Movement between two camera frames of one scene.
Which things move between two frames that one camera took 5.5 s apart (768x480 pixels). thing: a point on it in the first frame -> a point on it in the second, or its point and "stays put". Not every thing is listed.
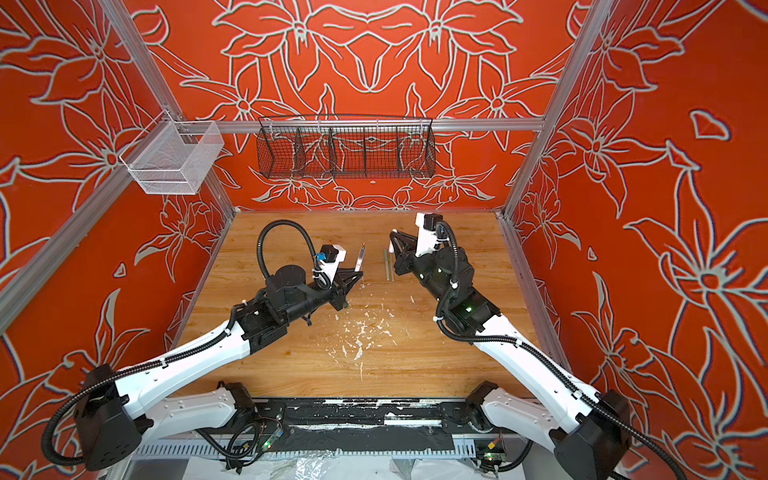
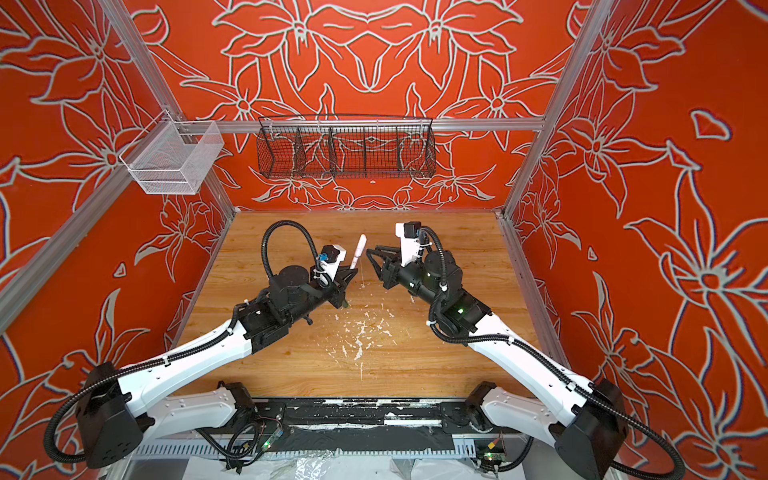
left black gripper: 339,289 stays put
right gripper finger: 401,242 -> 384,251
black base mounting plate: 423,415 stays put
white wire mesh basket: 173,157 stays put
